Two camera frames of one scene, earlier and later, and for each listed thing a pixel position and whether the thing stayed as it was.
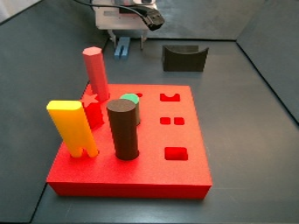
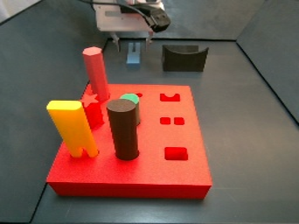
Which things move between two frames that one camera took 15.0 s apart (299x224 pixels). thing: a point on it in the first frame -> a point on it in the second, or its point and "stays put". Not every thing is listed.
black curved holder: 183,58 stays put
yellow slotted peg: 74,125 stays put
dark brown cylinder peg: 125,129 stays put
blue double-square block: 123,47 -> 134,56
